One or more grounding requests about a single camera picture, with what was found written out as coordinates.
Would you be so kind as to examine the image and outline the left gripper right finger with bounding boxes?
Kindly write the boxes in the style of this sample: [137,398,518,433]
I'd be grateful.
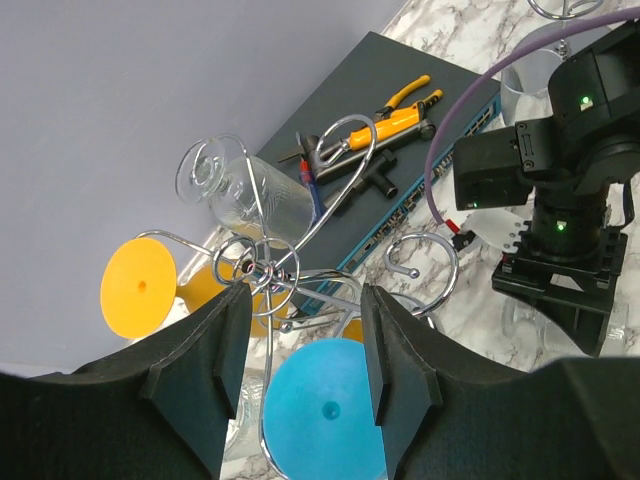
[361,285,639,479]

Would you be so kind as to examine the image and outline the blue plastic goblet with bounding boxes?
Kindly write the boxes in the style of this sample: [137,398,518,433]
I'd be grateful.
[263,338,386,479]

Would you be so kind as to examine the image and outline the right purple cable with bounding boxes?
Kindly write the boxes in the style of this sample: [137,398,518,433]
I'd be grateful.
[423,9,640,236]

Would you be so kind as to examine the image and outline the black T-handle tool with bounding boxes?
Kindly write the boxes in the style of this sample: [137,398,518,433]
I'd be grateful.
[334,149,398,216]

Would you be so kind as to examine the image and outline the orange handled pliers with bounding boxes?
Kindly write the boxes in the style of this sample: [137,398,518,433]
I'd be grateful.
[374,75,444,121]

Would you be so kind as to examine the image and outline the clear plastic cup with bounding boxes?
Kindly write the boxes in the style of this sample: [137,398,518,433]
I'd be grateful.
[500,49,562,126]

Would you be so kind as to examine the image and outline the chrome glass rack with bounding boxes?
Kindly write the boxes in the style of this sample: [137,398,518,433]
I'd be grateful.
[520,0,610,59]
[134,113,460,480]

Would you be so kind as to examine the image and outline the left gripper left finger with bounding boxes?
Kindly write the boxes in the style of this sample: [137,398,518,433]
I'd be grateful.
[1,282,252,479]

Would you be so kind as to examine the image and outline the orange black screwdriver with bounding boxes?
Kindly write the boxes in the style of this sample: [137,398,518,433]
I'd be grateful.
[347,104,436,151]

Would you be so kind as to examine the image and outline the yellow plastic wine glass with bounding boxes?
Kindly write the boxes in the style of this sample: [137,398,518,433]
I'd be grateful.
[99,237,291,340]

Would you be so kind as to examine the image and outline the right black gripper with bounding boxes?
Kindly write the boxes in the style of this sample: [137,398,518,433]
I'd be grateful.
[453,22,639,356]

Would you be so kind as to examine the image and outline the dark blue network switch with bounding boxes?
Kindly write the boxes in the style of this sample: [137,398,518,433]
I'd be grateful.
[253,30,504,314]

